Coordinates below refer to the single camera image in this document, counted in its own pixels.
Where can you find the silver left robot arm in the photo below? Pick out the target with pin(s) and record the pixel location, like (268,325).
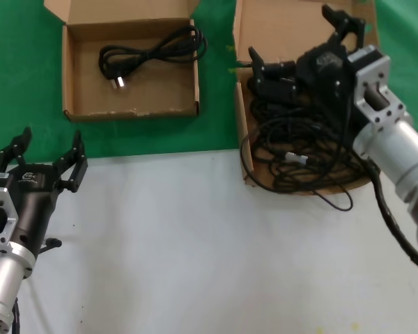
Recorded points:
(1,282)

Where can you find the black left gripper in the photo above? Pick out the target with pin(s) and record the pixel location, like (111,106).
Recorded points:
(33,202)

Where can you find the silver right wrist bracket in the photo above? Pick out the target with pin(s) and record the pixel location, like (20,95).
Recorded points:
(372,76)

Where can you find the green table cloth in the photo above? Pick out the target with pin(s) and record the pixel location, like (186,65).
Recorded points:
(21,69)

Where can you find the large torn cardboard box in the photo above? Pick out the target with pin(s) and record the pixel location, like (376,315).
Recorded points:
(282,31)

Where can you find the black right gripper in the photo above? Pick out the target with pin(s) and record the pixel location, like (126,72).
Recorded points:
(329,76)

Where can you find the black angled plug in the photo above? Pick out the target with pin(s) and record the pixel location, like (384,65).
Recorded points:
(52,242)

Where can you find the smaller square cardboard box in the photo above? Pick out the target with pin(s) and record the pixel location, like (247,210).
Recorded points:
(125,101)

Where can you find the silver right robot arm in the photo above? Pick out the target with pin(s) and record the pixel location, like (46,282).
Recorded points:
(397,149)

